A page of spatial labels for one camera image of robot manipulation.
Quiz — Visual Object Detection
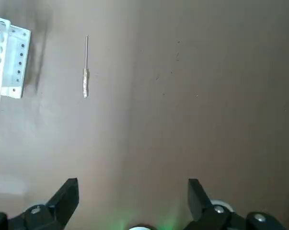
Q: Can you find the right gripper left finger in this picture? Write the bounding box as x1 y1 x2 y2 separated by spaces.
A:
0 177 79 230

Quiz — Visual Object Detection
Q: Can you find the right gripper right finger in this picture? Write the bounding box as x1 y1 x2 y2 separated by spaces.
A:
182 178 289 230

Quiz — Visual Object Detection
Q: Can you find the white test tube rack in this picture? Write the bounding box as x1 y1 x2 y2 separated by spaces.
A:
0 16 32 103

